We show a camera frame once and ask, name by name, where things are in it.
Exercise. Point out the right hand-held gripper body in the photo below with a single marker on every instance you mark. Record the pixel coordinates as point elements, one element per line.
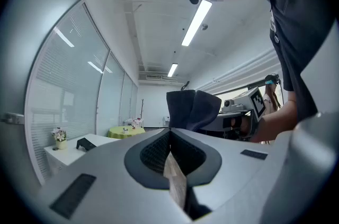
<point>257,103</point>

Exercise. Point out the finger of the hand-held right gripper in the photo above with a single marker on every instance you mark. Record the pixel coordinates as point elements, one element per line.
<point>217,122</point>

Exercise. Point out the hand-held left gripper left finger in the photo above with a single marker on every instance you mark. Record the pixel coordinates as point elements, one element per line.
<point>111,164</point>

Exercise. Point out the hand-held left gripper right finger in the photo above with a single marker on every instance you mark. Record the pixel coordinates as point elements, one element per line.
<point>233,172</point>

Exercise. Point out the black box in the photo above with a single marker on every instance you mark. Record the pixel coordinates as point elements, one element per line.
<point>85,144</point>

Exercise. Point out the dark grey cloth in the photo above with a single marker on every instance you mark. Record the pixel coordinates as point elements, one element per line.
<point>185,109</point>

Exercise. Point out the person's right forearm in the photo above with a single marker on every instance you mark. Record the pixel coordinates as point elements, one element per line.
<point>278,119</point>

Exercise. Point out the round yellow-green table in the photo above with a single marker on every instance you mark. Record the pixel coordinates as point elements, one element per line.
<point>124,134</point>

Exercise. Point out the person's right hand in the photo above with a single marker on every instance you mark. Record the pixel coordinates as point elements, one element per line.
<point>245,127</point>

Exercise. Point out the white ceiling pipes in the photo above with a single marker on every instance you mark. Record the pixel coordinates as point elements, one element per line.
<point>243,69</point>

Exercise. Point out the white tissue box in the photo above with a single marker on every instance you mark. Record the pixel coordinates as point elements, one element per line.
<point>125,130</point>

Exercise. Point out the white rectangular table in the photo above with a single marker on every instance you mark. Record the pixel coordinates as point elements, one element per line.
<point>69,155</point>

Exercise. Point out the pink flowers in pale pot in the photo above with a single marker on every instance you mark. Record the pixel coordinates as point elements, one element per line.
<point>60,136</point>

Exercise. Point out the dark coat stand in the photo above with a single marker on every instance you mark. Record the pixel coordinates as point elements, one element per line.
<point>142,110</point>

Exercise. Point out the long ceiling light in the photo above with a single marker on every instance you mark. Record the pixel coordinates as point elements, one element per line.
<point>197,21</point>
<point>172,70</point>

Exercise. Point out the ceiling air vent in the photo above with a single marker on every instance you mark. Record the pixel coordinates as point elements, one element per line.
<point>156,76</point>

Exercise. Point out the person's black shirt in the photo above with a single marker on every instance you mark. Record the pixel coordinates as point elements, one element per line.
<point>296,32</point>

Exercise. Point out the white window blinds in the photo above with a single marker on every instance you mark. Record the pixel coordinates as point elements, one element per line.
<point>71,90</point>

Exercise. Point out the ceiling smoke detector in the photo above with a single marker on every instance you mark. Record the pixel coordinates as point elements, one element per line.
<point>204,27</point>

